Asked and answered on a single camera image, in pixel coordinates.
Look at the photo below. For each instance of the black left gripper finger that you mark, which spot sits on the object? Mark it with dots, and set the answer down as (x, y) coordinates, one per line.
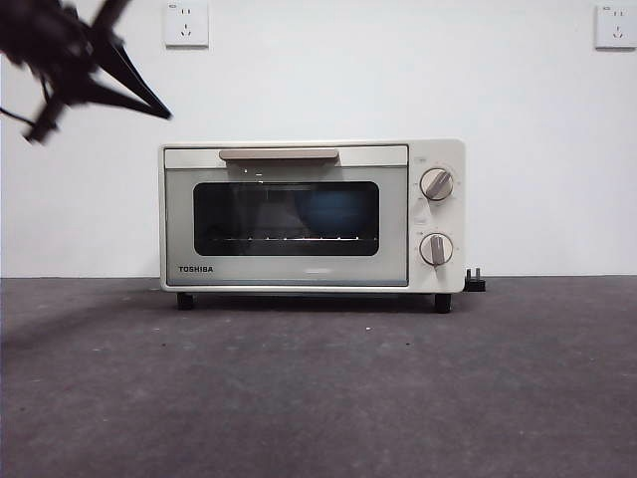
(122, 70)
(104, 97)

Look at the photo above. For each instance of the blue ribbed bowl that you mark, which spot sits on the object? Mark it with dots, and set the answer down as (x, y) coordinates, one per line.
(331, 214)

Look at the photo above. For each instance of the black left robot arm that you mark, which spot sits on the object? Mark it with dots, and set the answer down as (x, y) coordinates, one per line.
(45, 45)

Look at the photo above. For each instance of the beige oven knob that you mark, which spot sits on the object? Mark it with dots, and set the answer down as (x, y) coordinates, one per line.
(436, 249)
(436, 184)

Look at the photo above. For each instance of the cream white toaster oven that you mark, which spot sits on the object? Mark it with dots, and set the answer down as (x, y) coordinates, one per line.
(438, 219)

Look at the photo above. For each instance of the white wall socket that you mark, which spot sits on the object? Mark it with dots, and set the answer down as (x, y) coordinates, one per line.
(617, 27)
(186, 25)

